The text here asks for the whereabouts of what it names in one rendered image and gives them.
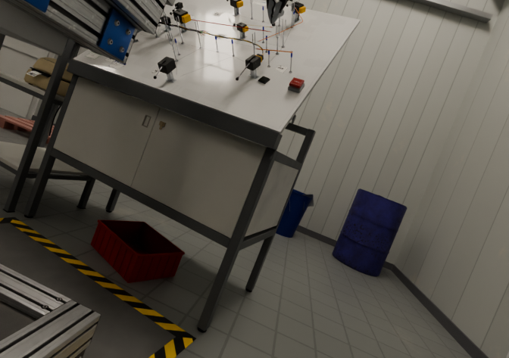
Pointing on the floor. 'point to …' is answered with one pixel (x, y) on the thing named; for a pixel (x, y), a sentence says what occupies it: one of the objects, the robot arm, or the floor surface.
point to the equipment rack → (39, 135)
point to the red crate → (136, 250)
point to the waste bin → (294, 213)
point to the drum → (369, 232)
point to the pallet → (17, 124)
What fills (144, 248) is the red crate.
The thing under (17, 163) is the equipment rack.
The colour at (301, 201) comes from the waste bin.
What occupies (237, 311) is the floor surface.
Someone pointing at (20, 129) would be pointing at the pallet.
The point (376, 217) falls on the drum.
